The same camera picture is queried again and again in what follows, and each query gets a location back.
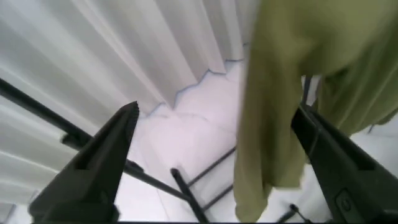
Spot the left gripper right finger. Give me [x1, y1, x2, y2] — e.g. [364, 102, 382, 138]
[290, 105, 398, 222]

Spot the black clothes rack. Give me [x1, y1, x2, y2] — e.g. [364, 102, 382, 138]
[0, 76, 313, 223]

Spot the green long-sleeved shirt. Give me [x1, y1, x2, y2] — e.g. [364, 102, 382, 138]
[233, 0, 398, 223]

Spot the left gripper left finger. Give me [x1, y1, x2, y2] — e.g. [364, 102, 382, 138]
[27, 101, 140, 222]

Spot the black cable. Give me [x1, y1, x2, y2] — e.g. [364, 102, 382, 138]
[276, 203, 313, 223]

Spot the white curtain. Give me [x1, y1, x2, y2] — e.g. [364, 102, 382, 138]
[0, 0, 261, 218]

